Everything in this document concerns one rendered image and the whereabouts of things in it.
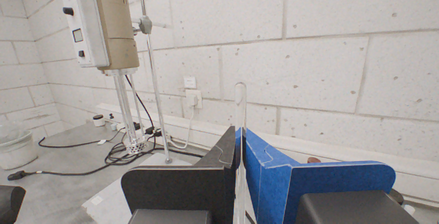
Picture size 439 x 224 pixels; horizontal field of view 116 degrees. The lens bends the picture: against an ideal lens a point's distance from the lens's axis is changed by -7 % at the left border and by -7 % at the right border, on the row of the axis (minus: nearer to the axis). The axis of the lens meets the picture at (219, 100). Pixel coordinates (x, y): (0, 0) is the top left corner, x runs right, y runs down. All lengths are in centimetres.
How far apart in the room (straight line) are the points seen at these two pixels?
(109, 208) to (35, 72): 207
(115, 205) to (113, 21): 50
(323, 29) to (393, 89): 25
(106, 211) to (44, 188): 31
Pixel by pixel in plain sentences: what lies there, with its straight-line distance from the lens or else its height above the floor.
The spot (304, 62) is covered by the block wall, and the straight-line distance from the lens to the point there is 55.
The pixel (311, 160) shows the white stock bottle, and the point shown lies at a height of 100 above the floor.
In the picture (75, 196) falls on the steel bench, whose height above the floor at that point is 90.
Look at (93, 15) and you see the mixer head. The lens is 45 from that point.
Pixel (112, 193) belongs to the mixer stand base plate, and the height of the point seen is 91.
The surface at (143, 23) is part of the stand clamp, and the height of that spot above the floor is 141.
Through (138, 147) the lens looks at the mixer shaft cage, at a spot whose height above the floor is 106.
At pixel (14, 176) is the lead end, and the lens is 99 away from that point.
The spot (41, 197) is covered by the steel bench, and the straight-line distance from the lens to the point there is 81.
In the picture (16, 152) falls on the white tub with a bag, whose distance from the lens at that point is 107.
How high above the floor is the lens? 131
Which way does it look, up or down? 17 degrees down
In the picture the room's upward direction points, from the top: 3 degrees counter-clockwise
